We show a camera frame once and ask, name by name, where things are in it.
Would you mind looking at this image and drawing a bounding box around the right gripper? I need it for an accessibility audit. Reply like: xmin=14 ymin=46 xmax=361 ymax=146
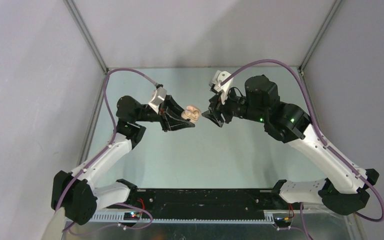
xmin=202 ymin=85 xmax=267 ymax=127

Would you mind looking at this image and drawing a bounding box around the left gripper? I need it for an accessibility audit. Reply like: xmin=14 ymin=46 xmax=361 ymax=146
xmin=134 ymin=94 xmax=196 ymax=132

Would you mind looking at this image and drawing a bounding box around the white earbud charging case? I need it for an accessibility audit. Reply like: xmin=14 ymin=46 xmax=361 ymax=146
xmin=181 ymin=105 xmax=201 ymax=123

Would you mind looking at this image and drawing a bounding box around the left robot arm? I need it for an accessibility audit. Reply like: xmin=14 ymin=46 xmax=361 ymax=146
xmin=51 ymin=95 xmax=201 ymax=225

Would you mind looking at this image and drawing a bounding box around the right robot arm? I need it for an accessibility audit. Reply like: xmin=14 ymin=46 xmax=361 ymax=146
xmin=202 ymin=71 xmax=379 ymax=216

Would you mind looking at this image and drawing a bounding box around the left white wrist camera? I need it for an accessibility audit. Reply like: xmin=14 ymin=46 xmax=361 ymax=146
xmin=147 ymin=84 xmax=167 ymax=114

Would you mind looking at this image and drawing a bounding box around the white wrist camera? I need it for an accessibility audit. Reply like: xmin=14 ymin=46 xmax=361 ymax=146
xmin=209 ymin=70 xmax=233 ymax=105
xmin=147 ymin=84 xmax=167 ymax=114

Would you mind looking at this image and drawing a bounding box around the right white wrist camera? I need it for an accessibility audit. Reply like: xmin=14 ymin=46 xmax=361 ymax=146
xmin=209 ymin=70 xmax=233 ymax=105

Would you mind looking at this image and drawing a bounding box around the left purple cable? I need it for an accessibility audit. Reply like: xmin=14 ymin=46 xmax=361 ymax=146
xmin=54 ymin=68 xmax=161 ymax=213

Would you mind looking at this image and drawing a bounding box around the purple cable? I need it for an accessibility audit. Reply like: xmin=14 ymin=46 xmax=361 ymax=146
xmin=54 ymin=68 xmax=161 ymax=213
xmin=220 ymin=59 xmax=384 ymax=223

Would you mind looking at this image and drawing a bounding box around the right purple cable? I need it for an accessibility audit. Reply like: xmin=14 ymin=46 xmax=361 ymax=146
xmin=220 ymin=59 xmax=384 ymax=223

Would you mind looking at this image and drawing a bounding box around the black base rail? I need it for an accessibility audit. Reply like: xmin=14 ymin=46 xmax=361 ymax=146
xmin=126 ymin=188 xmax=300 ymax=221

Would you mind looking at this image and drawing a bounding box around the aluminium frame rail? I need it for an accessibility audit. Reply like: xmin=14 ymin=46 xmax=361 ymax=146
xmin=56 ymin=188 xmax=359 ymax=226

